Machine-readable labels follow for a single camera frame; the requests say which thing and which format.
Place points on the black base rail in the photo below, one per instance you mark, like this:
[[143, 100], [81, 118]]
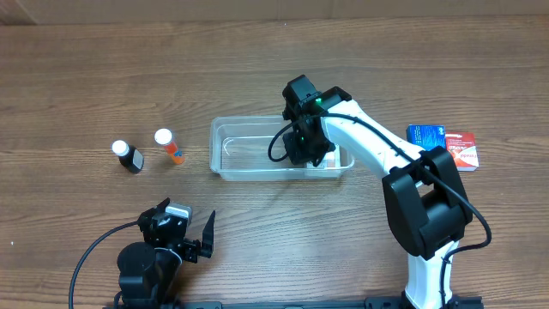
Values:
[[368, 303]]

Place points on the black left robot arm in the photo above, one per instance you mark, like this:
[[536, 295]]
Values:
[[148, 269]]

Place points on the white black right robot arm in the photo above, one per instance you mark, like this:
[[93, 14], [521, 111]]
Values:
[[424, 197]]

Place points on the orange tablet tube white cap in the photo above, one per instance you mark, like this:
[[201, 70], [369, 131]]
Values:
[[164, 138]]

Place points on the red medicine box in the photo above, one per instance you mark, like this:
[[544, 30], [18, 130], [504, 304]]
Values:
[[462, 147]]

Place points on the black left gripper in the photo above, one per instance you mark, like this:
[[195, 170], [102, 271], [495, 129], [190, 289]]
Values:
[[189, 247]]

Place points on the white blue plaster box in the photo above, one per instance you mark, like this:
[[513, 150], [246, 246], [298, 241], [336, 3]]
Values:
[[331, 159]]

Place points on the blue medicine box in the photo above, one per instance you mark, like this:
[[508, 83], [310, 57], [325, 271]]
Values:
[[427, 136]]

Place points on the clear plastic container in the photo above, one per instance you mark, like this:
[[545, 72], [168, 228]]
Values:
[[238, 151]]

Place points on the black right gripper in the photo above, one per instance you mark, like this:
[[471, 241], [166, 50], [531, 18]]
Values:
[[306, 151]]

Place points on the dark brown medicine bottle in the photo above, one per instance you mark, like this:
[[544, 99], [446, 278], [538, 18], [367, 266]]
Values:
[[129, 156]]

